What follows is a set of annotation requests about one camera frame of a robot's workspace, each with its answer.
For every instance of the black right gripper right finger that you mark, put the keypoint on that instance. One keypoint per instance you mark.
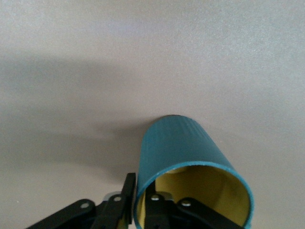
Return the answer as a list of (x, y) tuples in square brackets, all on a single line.
[(157, 210)]

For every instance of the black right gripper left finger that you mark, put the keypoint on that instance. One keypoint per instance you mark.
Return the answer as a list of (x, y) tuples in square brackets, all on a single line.
[(112, 210)]

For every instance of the teal cup with yellow inside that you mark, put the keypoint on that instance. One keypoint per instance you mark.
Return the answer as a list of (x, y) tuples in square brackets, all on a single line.
[(178, 143)]

